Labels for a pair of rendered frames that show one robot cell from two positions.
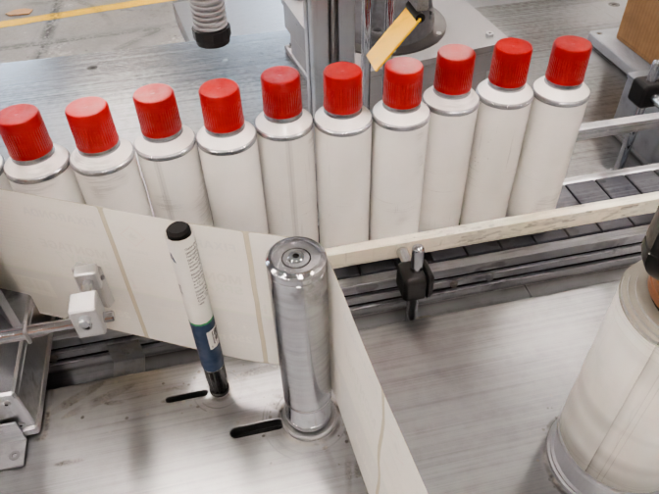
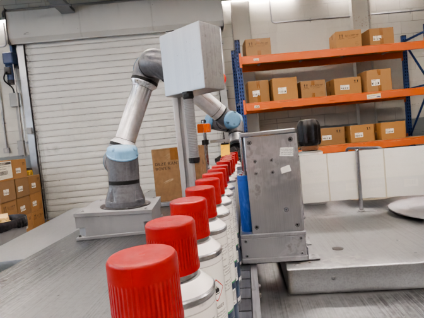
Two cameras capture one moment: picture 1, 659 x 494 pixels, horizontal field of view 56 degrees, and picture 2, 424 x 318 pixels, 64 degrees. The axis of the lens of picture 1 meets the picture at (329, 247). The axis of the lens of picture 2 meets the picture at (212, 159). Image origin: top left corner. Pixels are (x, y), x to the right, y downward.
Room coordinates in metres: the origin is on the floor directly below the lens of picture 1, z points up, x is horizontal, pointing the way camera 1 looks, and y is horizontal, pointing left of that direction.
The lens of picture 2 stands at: (0.20, 1.05, 1.13)
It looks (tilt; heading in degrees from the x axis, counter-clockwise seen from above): 3 degrees down; 287
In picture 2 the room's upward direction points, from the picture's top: 6 degrees counter-clockwise
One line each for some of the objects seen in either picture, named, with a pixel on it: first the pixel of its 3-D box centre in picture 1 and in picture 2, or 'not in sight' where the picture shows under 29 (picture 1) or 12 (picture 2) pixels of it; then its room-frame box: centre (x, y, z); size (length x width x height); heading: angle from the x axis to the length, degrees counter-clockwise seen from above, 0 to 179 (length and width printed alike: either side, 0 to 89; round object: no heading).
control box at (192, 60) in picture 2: not in sight; (192, 62); (0.54, 0.04, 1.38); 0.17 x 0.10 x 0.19; 156
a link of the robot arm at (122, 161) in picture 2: not in sight; (122, 161); (0.92, -0.10, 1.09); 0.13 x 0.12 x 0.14; 130
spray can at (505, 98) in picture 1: (494, 143); not in sight; (0.50, -0.17, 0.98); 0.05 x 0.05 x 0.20
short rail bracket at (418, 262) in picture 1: (415, 290); not in sight; (0.40, -0.08, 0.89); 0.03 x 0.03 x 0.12; 11
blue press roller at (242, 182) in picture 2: not in sight; (247, 211); (0.35, 0.36, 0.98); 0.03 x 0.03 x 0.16
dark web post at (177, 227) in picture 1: (201, 320); not in sight; (0.30, 0.10, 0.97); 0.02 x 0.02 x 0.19
